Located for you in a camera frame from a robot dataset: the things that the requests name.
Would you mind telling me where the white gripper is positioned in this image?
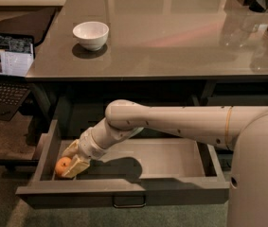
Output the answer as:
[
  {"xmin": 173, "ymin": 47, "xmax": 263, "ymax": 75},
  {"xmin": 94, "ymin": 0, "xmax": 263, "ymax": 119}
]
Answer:
[{"xmin": 62, "ymin": 128, "xmax": 107, "ymax": 179}]

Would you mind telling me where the orange fruit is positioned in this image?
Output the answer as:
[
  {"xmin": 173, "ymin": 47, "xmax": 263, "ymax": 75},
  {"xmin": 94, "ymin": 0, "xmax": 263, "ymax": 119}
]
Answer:
[{"xmin": 55, "ymin": 157, "xmax": 72, "ymax": 178}]

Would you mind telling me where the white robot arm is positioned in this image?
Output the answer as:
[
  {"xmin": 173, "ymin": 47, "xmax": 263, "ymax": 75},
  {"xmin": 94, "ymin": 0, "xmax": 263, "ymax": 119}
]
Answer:
[{"xmin": 62, "ymin": 99, "xmax": 268, "ymax": 227}]

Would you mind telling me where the open grey top drawer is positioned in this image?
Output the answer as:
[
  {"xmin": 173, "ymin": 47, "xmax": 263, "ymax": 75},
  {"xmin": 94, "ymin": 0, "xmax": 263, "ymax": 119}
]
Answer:
[{"xmin": 16, "ymin": 115, "xmax": 229, "ymax": 208}]

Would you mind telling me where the grey side drawer cabinet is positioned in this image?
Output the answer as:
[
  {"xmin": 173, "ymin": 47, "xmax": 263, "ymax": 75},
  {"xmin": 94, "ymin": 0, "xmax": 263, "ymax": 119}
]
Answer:
[{"xmin": 191, "ymin": 80, "xmax": 268, "ymax": 172}]

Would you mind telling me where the black chair base leg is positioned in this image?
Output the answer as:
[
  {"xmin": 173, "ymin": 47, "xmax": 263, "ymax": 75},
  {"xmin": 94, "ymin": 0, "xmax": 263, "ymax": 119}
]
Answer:
[{"xmin": 0, "ymin": 159, "xmax": 39, "ymax": 170}]

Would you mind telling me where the black laptop computer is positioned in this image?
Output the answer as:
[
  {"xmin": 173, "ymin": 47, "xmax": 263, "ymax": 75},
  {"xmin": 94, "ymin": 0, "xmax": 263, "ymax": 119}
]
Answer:
[{"xmin": 0, "ymin": 33, "xmax": 35, "ymax": 121}]

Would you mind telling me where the white ceramic bowl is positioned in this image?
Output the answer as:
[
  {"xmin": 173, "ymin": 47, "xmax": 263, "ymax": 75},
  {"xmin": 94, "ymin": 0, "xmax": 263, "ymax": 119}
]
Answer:
[{"xmin": 73, "ymin": 21, "xmax": 109, "ymax": 51}]

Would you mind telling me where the metal drawer handle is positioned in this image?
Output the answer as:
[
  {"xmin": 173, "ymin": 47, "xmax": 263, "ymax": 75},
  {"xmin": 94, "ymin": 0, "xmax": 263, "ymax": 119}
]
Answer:
[{"xmin": 112, "ymin": 196, "xmax": 146, "ymax": 209}]

